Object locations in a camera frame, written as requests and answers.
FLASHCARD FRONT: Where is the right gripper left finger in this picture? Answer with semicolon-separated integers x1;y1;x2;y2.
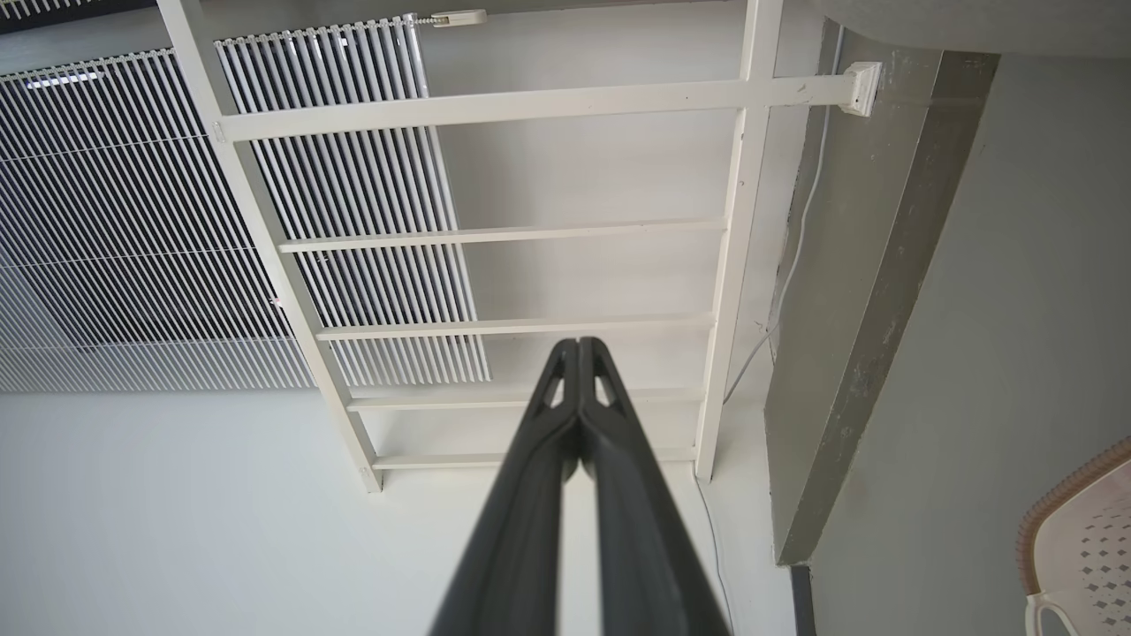
429;338;581;636

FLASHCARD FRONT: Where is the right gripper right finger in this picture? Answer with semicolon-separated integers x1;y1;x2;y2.
579;337;732;636

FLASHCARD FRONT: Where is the beige plastic laundry basket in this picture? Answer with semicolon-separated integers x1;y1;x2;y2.
1016;437;1131;636

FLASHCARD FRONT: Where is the white slatted window blind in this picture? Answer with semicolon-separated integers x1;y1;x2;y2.
215;13;492;387

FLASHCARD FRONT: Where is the white wall cable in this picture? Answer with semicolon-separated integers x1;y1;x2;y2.
723;26;845;405

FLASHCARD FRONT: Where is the white ladder rack frame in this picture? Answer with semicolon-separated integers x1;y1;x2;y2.
157;0;854;493

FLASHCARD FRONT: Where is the white wall mount box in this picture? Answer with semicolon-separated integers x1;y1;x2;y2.
839;61;884;118

